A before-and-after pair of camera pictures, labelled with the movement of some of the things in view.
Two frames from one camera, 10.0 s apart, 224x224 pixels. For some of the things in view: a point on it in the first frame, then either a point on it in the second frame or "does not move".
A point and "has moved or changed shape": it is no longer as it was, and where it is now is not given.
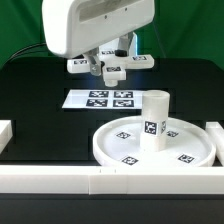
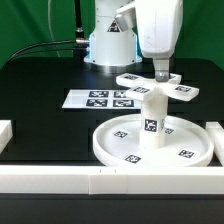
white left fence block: [6, 133] does not move
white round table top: [185, 142] does not move
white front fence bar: [109, 180] does not move
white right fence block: [217, 135] does not move
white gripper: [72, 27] -> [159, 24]
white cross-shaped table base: [113, 66] has moved or changed shape
